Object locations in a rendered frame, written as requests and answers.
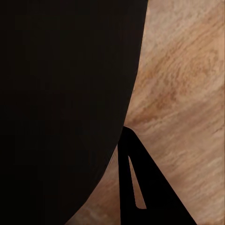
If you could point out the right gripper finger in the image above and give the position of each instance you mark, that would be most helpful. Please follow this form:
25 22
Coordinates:
163 205

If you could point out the cauldron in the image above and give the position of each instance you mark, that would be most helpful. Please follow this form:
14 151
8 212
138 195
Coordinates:
67 73

